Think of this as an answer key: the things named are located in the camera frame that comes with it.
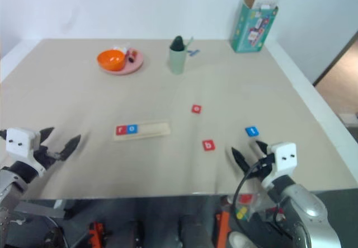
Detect beige table cover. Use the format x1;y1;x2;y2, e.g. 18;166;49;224
0;38;358;202

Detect pale rounded shape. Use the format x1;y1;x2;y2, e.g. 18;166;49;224
228;231;255;248

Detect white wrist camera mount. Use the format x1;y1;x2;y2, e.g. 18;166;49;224
5;127;46;173
262;142;298;190

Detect wooden letter tray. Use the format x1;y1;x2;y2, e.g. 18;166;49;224
113;122;171;142

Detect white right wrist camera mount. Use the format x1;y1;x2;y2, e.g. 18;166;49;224
262;142;298;190

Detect teal cardboard box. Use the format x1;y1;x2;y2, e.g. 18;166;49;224
230;0;281;54

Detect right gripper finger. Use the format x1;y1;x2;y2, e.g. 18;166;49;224
255;140;270;158
230;146;253;175

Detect pale green cup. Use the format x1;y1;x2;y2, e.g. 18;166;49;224
167;46;187;76

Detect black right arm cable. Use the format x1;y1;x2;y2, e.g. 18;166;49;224
230;156;286;233

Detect orange plastic bowl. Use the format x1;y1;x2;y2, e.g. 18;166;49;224
97;49;126;72

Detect small yellow item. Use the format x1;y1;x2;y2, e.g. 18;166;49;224
235;207;249;220

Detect orange and black clamp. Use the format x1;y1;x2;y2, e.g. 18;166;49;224
87;221;106;245

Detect grey metal bar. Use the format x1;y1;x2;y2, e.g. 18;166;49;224
15;199;65;218

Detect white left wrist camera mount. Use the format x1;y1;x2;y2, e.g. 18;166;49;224
5;127;46;173

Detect red letter b tile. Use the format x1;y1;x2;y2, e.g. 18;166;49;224
202;139;216;152

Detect white cards in box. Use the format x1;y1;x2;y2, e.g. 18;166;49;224
252;0;278;11

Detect pink plate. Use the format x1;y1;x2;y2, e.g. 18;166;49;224
99;48;145;76

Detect dark green rounded object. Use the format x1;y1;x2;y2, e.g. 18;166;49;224
171;35;186;52

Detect orange upright tool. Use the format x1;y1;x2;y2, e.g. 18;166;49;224
215;212;230;248

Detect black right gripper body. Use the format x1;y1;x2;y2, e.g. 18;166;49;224
246;153;276;183

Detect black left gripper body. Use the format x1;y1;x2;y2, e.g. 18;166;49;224
32;144;67;172

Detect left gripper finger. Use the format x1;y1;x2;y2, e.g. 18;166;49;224
59;134;82;160
39;127;55;148

